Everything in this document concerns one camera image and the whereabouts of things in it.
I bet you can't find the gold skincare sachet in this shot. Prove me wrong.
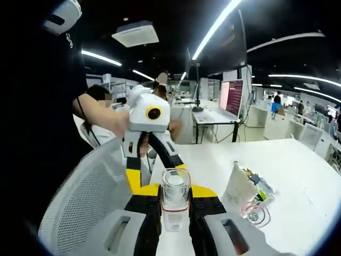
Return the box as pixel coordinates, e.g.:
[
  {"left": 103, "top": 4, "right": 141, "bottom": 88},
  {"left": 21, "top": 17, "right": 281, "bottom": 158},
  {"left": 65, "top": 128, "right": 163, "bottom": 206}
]
[{"left": 241, "top": 167, "right": 257, "bottom": 180}]

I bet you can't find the open laptop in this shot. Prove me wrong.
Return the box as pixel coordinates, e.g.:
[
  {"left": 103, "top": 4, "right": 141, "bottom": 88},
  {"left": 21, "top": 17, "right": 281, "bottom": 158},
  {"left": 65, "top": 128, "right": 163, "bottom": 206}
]
[{"left": 192, "top": 79, "right": 244, "bottom": 125}]

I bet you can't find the white background office chair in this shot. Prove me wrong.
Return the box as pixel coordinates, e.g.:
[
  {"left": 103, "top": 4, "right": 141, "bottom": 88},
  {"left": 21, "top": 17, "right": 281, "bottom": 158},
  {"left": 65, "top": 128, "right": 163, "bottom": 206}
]
[{"left": 298, "top": 122, "right": 324, "bottom": 151}]

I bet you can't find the long ceiling light strip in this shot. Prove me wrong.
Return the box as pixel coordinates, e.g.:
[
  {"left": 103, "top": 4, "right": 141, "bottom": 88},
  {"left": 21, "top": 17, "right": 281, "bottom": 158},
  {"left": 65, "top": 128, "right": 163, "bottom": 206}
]
[{"left": 191, "top": 0, "right": 243, "bottom": 61}]

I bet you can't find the person's left hand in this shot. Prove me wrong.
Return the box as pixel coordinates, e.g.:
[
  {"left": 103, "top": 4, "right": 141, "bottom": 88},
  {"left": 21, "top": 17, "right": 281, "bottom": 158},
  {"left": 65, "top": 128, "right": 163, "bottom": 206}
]
[{"left": 111, "top": 109, "right": 132, "bottom": 139}]

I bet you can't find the green black skincare sachet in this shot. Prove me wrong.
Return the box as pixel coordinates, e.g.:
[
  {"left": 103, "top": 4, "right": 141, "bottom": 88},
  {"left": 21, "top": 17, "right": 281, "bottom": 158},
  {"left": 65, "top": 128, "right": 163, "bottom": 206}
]
[{"left": 255, "top": 183, "right": 275, "bottom": 203}]

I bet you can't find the ceiling air conditioner unit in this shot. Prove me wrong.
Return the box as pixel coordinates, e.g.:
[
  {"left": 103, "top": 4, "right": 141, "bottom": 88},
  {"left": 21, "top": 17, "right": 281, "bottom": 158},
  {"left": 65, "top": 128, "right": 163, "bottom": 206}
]
[{"left": 111, "top": 20, "right": 160, "bottom": 49}]

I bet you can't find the white pump skincare bottle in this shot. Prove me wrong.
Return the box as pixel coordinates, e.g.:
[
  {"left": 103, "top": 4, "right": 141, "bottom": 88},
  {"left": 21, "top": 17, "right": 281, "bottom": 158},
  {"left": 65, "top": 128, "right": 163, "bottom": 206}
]
[{"left": 160, "top": 167, "right": 192, "bottom": 232}]

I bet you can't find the black worn device cable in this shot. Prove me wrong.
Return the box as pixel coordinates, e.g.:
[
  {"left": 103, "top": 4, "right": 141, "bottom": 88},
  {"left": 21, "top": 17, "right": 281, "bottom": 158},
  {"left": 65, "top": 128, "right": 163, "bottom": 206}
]
[{"left": 76, "top": 98, "right": 102, "bottom": 147}]

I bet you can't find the white worn device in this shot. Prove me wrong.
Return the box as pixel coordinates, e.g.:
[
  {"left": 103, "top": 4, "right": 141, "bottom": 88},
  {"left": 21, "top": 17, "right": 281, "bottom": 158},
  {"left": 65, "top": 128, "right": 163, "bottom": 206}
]
[{"left": 43, "top": 0, "right": 83, "bottom": 36}]

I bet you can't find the grey mesh office chair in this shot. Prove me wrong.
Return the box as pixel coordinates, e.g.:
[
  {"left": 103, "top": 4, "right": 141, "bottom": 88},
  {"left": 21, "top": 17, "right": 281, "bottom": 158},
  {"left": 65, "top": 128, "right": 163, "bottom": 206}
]
[{"left": 38, "top": 138, "right": 160, "bottom": 256}]

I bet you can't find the white skincare tube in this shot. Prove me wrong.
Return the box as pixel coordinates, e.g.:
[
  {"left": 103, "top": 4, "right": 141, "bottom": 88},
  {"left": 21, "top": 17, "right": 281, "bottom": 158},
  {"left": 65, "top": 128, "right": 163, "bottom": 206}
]
[{"left": 222, "top": 161, "right": 258, "bottom": 211}]

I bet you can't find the person's black clothing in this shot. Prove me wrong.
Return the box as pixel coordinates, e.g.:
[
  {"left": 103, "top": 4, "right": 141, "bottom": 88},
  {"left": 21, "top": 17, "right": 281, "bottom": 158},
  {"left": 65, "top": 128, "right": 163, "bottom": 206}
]
[{"left": 0, "top": 26, "right": 94, "bottom": 230}]

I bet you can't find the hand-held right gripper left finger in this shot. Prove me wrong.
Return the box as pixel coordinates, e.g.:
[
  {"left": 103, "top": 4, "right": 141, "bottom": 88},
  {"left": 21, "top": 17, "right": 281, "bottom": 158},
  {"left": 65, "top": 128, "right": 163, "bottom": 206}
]
[{"left": 79, "top": 183, "right": 163, "bottom": 256}]

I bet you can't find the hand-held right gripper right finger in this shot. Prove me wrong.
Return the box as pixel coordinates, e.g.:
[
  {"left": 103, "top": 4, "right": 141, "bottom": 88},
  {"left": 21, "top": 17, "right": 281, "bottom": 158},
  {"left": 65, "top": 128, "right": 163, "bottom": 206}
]
[{"left": 188, "top": 185, "right": 294, "bottom": 256}]

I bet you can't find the black-framed standing desk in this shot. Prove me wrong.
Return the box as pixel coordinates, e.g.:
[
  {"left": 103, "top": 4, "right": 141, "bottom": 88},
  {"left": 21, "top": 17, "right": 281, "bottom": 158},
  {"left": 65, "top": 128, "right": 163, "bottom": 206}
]
[{"left": 191, "top": 116, "right": 241, "bottom": 144}]

